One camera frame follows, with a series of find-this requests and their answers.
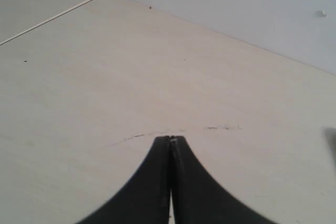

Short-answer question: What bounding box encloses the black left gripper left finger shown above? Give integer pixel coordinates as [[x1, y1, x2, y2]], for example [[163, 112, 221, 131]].
[[80, 136, 171, 224]]

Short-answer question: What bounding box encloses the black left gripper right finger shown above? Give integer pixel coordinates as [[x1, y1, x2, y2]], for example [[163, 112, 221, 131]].
[[170, 136, 274, 224]]

